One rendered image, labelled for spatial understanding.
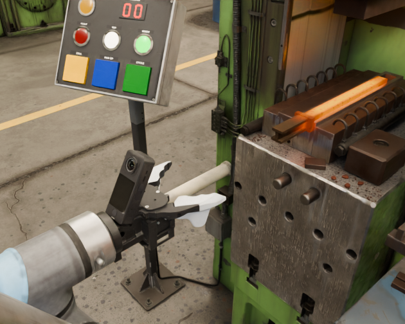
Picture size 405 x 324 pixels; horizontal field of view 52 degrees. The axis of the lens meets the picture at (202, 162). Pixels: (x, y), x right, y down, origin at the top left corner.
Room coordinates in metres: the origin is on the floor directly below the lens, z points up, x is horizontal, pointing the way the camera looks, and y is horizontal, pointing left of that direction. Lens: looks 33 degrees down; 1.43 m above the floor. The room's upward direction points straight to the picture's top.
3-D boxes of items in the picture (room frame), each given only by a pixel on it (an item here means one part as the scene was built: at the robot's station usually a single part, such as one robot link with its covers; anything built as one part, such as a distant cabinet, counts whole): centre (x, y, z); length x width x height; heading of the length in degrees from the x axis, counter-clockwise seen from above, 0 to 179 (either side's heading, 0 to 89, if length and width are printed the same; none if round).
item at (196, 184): (1.05, 0.08, 0.62); 0.44 x 0.05 x 0.05; 132
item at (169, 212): (0.53, 0.05, 1.00); 0.09 x 0.05 x 0.02; 96
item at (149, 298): (1.22, 0.22, 0.05); 0.22 x 0.22 x 0.09; 42
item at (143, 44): (1.10, 0.16, 1.09); 0.05 x 0.03 x 0.04; 42
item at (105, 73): (1.10, 0.27, 1.01); 0.07 x 0.05 x 0.07; 67
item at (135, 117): (1.21, 0.21, 0.54); 0.04 x 0.04 x 1.08; 42
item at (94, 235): (0.47, 0.17, 0.98); 0.10 x 0.05 x 0.09; 42
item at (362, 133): (0.89, -0.43, 0.95); 0.34 x 0.03 x 0.03; 132
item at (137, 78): (1.06, 0.18, 1.01); 0.07 x 0.05 x 0.07; 67
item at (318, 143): (1.00, -0.37, 0.96); 0.42 x 0.20 x 0.09; 132
